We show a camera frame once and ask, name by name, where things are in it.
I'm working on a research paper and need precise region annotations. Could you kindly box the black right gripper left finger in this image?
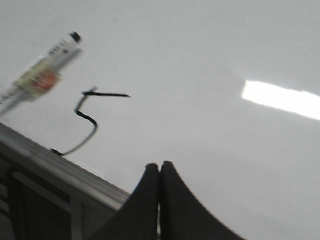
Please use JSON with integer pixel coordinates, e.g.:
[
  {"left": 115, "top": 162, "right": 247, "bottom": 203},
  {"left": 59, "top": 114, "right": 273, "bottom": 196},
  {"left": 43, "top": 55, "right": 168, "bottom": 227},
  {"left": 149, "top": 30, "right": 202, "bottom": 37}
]
[{"left": 89, "top": 163, "right": 160, "bottom": 240}]

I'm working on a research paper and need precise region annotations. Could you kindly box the grey aluminium whiteboard frame rail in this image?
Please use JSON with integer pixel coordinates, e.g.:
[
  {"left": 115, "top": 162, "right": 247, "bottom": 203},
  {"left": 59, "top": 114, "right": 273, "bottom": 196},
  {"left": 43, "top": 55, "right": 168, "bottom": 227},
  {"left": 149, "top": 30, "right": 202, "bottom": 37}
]
[{"left": 0, "top": 124, "right": 130, "bottom": 211}]

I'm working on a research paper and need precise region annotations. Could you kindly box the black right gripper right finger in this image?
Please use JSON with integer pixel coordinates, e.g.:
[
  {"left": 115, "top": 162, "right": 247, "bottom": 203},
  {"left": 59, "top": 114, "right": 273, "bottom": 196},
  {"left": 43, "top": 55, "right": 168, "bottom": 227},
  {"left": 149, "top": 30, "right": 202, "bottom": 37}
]
[{"left": 159, "top": 161, "right": 242, "bottom": 240}]

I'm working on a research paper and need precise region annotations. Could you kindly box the dark cabinet panel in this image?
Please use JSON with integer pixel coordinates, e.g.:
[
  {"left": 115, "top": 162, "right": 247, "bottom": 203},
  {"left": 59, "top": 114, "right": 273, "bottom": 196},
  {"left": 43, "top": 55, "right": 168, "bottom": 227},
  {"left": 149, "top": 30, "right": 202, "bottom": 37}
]
[{"left": 0, "top": 155, "right": 84, "bottom": 240}]

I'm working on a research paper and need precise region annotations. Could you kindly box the black whiteboard marker with tape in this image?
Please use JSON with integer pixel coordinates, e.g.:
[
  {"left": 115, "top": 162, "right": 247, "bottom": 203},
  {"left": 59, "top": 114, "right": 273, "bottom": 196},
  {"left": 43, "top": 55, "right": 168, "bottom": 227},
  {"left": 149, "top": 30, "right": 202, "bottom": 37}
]
[{"left": 0, "top": 31, "right": 82, "bottom": 116}]

